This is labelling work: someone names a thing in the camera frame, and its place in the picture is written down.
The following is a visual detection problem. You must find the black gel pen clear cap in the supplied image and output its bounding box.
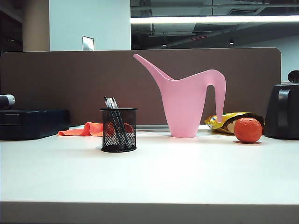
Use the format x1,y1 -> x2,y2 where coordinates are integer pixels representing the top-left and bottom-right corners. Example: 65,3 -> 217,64
103,96 -> 122,149
107,98 -> 126,149
111,97 -> 128,147

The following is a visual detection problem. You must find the black mesh pen basket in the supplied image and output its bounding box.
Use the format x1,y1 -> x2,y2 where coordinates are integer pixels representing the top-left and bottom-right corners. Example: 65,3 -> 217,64
99,107 -> 138,153

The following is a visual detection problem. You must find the pink plastic watering can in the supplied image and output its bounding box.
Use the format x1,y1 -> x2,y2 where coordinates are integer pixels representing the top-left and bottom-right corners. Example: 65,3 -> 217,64
133,53 -> 227,138

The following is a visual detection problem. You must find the orange cloth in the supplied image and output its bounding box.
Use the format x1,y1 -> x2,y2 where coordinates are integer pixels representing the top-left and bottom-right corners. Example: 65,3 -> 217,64
57,119 -> 134,137

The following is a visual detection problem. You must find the yellow potato chips bag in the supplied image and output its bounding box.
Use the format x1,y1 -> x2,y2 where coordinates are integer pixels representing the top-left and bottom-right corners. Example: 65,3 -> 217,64
204,112 -> 265,135

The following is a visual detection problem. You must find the brown desk partition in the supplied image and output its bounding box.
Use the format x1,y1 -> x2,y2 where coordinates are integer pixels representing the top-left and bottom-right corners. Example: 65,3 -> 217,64
0,48 -> 282,126

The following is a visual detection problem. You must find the orange round fruit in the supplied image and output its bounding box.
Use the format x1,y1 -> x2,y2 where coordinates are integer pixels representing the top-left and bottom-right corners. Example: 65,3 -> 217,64
234,117 -> 263,143

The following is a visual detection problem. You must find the white ceiling light strip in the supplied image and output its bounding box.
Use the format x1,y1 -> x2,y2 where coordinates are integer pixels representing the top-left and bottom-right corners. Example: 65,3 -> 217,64
130,15 -> 299,24

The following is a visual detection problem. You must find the black plastic case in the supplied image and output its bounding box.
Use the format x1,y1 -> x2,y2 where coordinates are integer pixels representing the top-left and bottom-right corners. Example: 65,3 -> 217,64
0,109 -> 71,141

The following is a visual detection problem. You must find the black plastic kettle jug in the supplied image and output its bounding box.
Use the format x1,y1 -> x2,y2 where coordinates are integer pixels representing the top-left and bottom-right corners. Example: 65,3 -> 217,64
263,83 -> 299,140

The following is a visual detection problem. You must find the grey white cylindrical tool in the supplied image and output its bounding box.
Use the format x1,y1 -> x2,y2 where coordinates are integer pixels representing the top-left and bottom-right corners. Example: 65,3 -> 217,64
0,94 -> 16,110

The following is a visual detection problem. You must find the black round knob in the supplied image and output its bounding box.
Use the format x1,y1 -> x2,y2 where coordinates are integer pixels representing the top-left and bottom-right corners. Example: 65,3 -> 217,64
287,69 -> 299,84

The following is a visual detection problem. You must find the metal wall plate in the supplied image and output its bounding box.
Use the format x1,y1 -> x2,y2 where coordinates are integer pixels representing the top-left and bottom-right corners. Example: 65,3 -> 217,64
82,35 -> 95,51

